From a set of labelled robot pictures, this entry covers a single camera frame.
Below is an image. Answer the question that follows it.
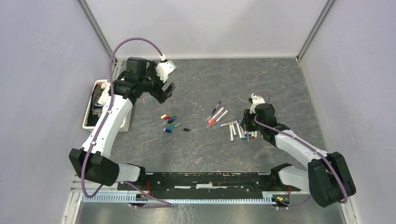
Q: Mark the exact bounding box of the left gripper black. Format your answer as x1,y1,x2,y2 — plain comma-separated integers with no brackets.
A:
139,62,175,103

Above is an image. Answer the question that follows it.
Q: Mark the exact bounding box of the black gel pen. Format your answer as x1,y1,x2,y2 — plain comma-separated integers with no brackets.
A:
236,122,244,140

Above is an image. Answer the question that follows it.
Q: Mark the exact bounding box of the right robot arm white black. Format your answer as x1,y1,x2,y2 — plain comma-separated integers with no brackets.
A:
242,103,356,208

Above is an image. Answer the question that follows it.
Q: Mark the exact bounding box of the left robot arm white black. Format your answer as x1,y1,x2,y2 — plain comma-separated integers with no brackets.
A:
69,57,176,190

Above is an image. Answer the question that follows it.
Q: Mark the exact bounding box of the brown cap white marker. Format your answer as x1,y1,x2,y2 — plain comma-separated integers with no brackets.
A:
206,110,228,128

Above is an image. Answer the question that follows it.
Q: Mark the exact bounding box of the red cap pink marker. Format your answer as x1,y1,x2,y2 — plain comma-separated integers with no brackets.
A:
208,107,224,124

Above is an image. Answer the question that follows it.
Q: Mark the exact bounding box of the white crumpled cloth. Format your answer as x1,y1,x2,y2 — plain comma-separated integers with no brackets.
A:
98,86,110,105

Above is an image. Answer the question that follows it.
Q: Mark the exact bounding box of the white plastic basket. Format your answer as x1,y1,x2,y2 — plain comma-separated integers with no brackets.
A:
82,79,134,133

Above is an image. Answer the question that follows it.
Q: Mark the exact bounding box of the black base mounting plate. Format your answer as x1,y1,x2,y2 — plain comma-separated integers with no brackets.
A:
134,172,299,199

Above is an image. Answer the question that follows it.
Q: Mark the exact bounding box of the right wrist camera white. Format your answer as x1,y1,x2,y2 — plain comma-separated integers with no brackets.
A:
249,93,265,114

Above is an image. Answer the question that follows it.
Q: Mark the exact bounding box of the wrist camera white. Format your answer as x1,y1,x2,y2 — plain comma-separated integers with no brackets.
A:
249,93,265,114
156,54,177,83

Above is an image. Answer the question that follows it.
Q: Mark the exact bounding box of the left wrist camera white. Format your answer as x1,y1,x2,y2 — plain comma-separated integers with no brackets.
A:
156,54,177,83

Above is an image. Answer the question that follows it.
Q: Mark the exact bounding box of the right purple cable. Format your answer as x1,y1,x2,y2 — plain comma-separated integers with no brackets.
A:
252,91,349,210

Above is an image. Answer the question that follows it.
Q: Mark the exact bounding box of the purple cable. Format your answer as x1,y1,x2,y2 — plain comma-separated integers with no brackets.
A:
252,91,349,210
80,37,174,209

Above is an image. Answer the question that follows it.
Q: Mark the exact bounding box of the white slotted cable duct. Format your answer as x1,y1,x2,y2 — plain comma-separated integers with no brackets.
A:
81,193,279,205

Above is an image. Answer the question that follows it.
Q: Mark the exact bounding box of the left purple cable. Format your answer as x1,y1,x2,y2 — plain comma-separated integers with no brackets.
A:
80,37,174,209

